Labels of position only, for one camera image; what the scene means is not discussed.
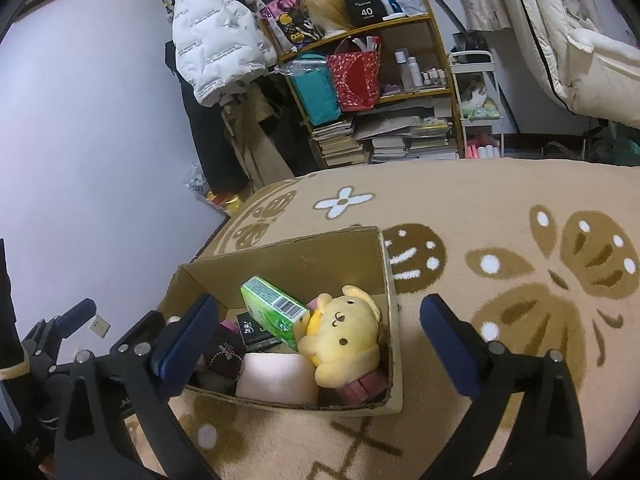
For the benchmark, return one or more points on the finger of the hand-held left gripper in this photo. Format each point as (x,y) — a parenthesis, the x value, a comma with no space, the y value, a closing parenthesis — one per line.
(75,312)
(140,330)

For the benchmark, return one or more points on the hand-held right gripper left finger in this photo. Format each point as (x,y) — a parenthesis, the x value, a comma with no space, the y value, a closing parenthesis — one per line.
(185,345)

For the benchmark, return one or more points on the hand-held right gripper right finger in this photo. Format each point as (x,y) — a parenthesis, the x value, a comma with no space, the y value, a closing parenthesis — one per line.
(452,347)

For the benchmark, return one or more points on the dark packet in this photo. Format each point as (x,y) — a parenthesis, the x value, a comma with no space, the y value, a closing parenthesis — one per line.
(255,332)

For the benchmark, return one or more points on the green tissue pack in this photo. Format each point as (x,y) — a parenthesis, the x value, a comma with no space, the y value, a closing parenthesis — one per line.
(270,305)

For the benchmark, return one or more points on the pink tissue pack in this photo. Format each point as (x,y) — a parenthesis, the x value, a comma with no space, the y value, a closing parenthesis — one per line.
(365,385)

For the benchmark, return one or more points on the yellow plush toy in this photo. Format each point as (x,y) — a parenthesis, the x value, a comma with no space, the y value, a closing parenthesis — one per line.
(345,340)

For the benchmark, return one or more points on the cardboard box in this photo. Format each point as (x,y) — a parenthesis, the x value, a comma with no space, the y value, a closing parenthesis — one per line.
(325,255)

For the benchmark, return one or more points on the dark pouch with pink stitching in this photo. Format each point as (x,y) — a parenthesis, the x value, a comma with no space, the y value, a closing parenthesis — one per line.
(222,355)

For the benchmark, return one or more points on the pale pink paper roll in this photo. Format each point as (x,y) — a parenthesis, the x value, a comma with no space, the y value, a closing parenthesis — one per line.
(275,380)

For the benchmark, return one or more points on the beige brown patterned rug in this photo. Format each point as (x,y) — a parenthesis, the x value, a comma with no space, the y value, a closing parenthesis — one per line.
(450,200)

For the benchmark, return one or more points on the clear plastic bag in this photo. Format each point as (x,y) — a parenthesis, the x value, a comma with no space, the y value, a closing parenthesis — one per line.
(197,180)

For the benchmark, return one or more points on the black hanging garment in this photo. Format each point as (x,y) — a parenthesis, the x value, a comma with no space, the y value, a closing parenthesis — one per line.
(210,135)

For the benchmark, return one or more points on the beige tote bag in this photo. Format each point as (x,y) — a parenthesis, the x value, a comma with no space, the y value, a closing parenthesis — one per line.
(260,150)

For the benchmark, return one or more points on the stack of magazines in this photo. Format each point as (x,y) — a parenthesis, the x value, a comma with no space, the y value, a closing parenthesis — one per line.
(415,140)

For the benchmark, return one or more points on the stack of books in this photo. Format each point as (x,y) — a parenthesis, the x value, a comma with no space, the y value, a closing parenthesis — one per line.
(340,145)

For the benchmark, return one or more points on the light green packet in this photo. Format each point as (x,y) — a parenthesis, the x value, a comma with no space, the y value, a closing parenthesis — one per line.
(480,110)

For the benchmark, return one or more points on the calico cat plush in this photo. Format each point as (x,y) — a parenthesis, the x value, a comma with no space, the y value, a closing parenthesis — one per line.
(474,94)

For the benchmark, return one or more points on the row of small bottles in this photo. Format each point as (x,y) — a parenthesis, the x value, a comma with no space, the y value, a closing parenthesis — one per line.
(435,77)

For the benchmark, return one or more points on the short white bottle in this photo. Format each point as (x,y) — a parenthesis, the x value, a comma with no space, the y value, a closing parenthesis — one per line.
(413,75)

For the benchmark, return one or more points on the red patterned bag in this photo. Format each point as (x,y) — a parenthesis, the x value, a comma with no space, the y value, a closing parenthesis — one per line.
(355,80)

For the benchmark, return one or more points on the teal bag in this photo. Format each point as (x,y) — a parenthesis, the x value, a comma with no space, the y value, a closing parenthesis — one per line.
(315,90)

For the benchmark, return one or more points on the white trolley cart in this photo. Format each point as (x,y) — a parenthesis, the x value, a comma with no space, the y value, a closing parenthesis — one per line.
(472,57)

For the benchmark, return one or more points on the white puffer jacket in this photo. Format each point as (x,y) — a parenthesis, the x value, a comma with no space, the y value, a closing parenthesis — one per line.
(220,35)

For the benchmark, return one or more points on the wooden shelf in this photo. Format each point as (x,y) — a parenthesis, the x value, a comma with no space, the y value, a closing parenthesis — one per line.
(435,30)

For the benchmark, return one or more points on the dark printed bag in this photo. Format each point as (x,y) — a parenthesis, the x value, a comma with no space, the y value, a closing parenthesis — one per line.
(290,20)

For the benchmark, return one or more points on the black printed box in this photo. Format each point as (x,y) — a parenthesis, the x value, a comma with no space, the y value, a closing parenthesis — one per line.
(365,10)

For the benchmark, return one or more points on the blond wig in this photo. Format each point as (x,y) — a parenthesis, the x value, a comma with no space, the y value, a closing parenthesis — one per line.
(325,10)

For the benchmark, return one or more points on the white wall socket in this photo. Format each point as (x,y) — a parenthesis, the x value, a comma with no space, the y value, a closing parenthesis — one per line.
(101,326)

